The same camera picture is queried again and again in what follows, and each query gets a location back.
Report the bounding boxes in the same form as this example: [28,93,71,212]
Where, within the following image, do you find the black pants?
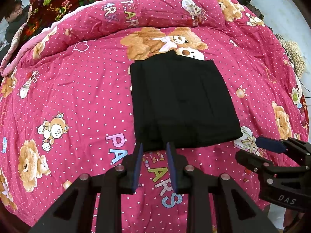
[130,51,242,151]

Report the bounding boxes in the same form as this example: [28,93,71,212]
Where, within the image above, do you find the beige tasselled item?
[275,34,306,78]

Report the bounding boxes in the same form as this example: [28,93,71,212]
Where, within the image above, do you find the pink bear print quilt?
[1,0,310,226]

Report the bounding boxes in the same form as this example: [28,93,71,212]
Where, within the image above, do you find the person with glasses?
[1,0,32,61]

